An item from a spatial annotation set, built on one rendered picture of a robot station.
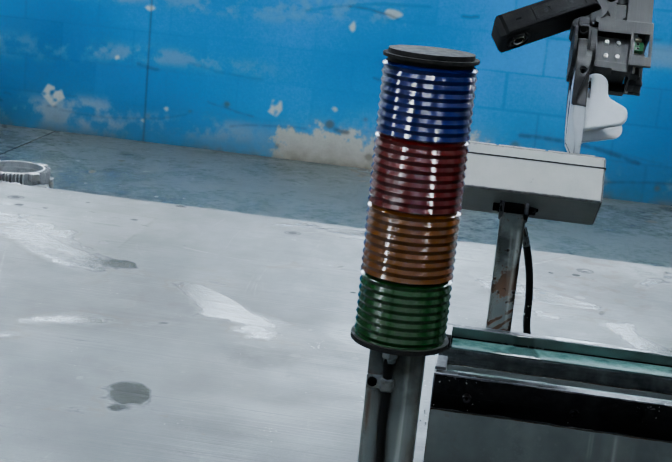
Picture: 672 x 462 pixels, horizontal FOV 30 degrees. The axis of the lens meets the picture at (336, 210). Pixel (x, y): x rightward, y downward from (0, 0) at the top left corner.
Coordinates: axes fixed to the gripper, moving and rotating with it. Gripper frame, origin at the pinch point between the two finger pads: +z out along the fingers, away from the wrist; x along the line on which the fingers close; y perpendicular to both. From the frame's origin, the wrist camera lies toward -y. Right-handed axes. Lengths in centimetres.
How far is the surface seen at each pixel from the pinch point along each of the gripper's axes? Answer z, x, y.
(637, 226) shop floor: -160, 451, 67
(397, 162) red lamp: 25, -51, -14
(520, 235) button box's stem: 9.9, 1.0, -4.0
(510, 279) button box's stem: 14.0, 3.6, -4.4
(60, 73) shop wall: -220, 485, -244
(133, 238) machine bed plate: 0, 52, -59
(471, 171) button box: 5.4, -3.6, -9.7
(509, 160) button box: 3.7, -3.6, -6.1
